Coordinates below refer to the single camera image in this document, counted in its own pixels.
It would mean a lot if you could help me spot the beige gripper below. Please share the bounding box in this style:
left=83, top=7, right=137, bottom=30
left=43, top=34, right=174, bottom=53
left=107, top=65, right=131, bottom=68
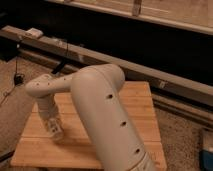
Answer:
left=36, top=96, right=64, bottom=138

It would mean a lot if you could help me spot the white plastic bottle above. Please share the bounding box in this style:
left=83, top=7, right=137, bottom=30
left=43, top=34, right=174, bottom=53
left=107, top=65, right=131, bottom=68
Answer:
left=47, top=120, right=64, bottom=141

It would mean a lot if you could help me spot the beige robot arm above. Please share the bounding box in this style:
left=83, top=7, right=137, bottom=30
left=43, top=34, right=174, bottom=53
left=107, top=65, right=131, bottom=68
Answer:
left=26, top=64, right=157, bottom=171

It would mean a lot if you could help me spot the white block on beam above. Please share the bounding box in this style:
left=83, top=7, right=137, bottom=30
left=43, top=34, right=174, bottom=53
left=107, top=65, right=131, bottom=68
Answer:
left=25, top=28, right=43, bottom=38

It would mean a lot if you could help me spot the long wooden beam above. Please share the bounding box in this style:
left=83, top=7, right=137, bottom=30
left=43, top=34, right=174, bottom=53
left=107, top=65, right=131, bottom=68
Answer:
left=0, top=25, right=213, bottom=107

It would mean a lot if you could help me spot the blue box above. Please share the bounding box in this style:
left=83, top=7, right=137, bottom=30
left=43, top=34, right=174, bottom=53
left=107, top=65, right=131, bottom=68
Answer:
left=199, top=129, right=213, bottom=171

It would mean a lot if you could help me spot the black cable with plug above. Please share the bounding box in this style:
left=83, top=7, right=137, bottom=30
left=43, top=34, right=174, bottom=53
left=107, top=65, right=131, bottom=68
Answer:
left=0, top=35, right=25, bottom=105

